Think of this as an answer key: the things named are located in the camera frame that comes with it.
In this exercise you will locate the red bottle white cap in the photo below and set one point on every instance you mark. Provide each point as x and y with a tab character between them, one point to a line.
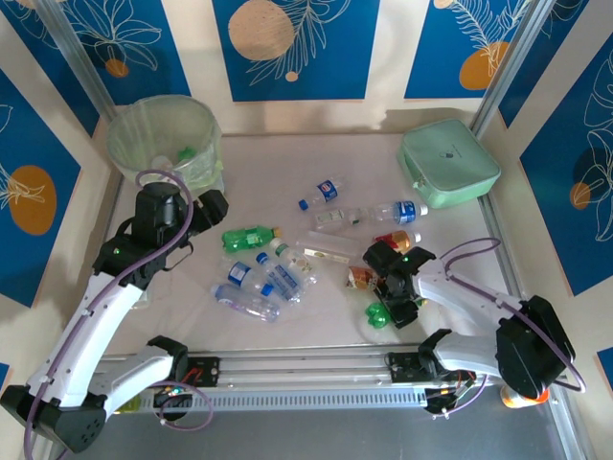
402	237

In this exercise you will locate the red orange label bottle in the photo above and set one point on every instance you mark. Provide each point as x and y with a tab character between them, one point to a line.
361	278

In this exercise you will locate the white-capped blue label bottle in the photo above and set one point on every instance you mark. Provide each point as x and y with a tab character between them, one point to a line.
404	211

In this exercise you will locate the clear rectangular plastic bottle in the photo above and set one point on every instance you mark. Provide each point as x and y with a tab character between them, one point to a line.
325	249

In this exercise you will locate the clear bottle green white label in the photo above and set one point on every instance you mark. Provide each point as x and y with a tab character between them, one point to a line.
335	218

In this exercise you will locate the blue-capped blue label bottle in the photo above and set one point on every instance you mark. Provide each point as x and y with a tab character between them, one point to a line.
282	280

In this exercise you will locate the white-capped green label bottle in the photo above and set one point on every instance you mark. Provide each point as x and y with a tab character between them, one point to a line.
297	262

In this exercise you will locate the clear bottle round blue logo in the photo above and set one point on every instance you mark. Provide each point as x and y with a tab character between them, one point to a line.
327	189

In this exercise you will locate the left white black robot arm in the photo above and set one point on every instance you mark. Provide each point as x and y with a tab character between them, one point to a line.
91	326

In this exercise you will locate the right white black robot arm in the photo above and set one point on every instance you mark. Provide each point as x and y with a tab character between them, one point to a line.
460	287

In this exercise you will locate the clear bin with green liner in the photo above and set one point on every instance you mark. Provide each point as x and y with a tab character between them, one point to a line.
124	139

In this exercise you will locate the crumpled blue label bottle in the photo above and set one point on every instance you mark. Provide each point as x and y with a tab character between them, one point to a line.
239	274

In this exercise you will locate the clear plastic box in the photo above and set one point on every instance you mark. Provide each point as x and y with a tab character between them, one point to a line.
140	299

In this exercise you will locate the clear bottle purple tint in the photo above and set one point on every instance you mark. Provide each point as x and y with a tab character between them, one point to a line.
244	304

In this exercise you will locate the mint green zip case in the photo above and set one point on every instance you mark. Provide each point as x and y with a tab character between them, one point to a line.
450	158

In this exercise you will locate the orange white round object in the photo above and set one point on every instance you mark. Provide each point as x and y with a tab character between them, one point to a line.
515	401

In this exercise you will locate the yellow green button box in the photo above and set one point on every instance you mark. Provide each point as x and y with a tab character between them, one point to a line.
129	406

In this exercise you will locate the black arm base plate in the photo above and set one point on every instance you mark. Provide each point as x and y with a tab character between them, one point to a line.
208	371
402	369

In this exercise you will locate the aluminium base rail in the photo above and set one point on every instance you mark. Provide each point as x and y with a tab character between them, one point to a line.
306	369

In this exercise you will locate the aluminium table side rail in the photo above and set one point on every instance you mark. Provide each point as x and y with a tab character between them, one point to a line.
493	215

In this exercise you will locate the blue floral wall panel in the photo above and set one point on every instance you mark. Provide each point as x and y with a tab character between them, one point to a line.
554	29
565	215
335	57
143	48
29	144
60	72
440	48

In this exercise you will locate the aluminium frame post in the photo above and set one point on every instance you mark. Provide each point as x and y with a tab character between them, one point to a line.
510	67
74	52

